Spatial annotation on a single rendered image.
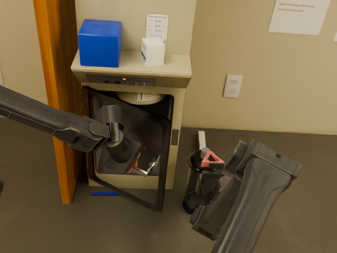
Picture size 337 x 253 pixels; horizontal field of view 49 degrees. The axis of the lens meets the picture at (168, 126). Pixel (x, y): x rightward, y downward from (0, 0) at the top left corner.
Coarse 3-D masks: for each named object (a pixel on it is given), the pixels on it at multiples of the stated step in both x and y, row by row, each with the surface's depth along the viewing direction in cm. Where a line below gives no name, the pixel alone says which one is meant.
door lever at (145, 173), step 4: (152, 164) 113; (132, 168) 111; (136, 168) 111; (140, 168) 111; (148, 168) 111; (152, 168) 112; (136, 172) 111; (140, 172) 110; (144, 172) 109; (148, 172) 110; (144, 176) 109
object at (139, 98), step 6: (120, 96) 120; (126, 96) 118; (132, 96) 118; (138, 96) 117; (144, 96) 117; (150, 96) 118; (156, 96) 119; (162, 96) 122; (132, 102) 118; (138, 102) 118; (144, 102) 118; (150, 102) 119
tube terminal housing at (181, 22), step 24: (96, 0) 96; (120, 0) 96; (144, 0) 96; (168, 0) 96; (192, 0) 97; (144, 24) 100; (168, 24) 100; (192, 24) 101; (168, 48) 105; (168, 168) 134
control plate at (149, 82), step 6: (90, 78) 103; (96, 78) 103; (102, 78) 102; (108, 78) 102; (114, 78) 102; (120, 78) 101; (126, 78) 101; (132, 78) 101; (138, 78) 101; (144, 78) 100; (150, 78) 100; (126, 84) 108; (132, 84) 108; (138, 84) 107; (150, 84) 107
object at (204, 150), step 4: (204, 148) 120; (196, 152) 123; (200, 152) 123; (204, 152) 118; (192, 156) 122; (196, 156) 121; (200, 156) 121; (204, 156) 119; (192, 160) 120; (196, 160) 119; (200, 160) 119; (212, 160) 120; (196, 164) 119; (200, 164) 118; (204, 168) 118; (208, 168) 118
